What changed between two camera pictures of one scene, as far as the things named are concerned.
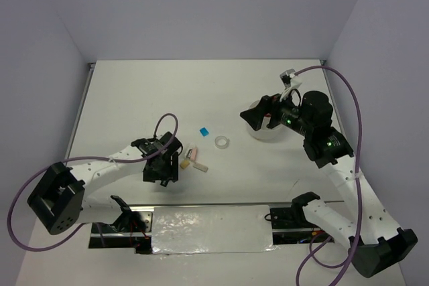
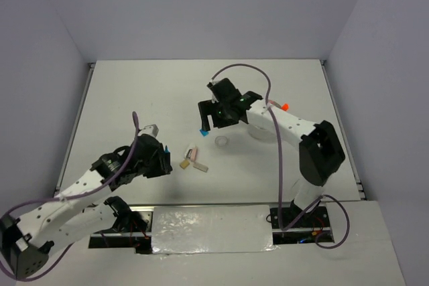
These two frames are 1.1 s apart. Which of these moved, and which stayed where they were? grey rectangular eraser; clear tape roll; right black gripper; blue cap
Moved: right black gripper
Stayed: grey rectangular eraser; blue cap; clear tape roll
